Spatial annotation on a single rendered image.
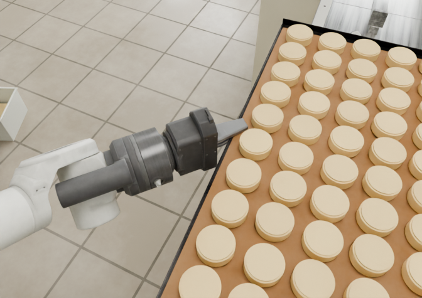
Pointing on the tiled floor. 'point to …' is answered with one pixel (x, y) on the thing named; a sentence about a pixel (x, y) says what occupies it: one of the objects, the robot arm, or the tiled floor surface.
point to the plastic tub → (10, 113)
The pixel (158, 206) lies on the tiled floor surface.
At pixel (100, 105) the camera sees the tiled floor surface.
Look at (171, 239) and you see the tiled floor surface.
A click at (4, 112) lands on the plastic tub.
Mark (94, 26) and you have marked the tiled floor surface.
